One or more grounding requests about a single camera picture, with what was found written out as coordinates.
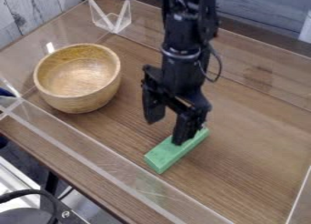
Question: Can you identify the brown wooden bowl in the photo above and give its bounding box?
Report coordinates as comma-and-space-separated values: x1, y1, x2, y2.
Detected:
34, 43, 122, 114

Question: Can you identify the black metal bracket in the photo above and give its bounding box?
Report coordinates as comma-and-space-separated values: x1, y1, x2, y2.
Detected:
40, 190, 90, 224

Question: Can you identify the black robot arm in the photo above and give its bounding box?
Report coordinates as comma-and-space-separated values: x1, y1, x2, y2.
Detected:
142, 0, 219, 146

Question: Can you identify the black cable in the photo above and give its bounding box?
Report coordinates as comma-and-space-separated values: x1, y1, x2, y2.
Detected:
0, 188, 59, 224

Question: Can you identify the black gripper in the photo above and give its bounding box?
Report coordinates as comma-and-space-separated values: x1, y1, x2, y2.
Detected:
142, 50, 211, 146

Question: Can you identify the green rectangular block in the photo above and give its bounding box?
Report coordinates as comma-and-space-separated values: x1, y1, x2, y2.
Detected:
143, 127, 210, 174

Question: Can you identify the clear acrylic barrier wall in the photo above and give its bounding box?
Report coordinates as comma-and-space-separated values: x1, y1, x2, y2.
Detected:
0, 0, 311, 224

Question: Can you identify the black table leg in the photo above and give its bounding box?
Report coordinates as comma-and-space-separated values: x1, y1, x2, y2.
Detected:
46, 172, 60, 195

